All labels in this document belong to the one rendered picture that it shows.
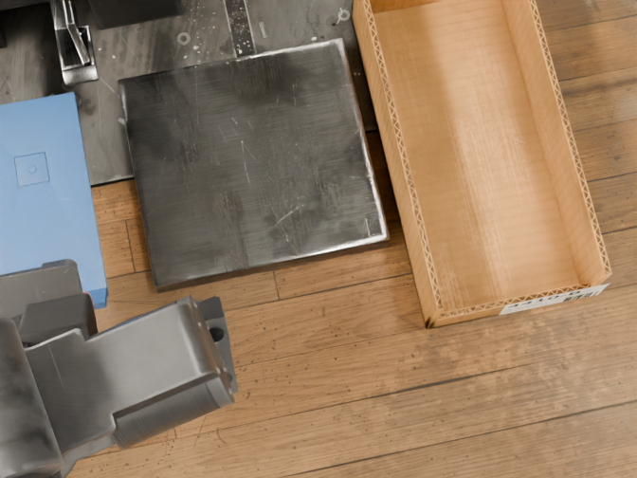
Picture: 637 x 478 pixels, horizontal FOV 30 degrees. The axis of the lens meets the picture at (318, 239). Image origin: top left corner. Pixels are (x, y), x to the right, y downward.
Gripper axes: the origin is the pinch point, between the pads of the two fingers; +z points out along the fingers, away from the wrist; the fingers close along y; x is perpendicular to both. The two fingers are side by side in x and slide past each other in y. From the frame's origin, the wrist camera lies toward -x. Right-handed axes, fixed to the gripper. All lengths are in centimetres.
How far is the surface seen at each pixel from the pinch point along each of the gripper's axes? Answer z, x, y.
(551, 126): 8.2, -36.1, 3.6
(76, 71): 10.0, -4.1, 13.0
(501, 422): 2.1, -28.3, -15.2
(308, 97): 13.8, -19.9, 7.8
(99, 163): 15.3, -3.9, 5.5
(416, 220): 3.2, -24.5, 0.1
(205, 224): 10.0, -10.7, 0.9
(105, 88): 18.2, -5.4, 10.5
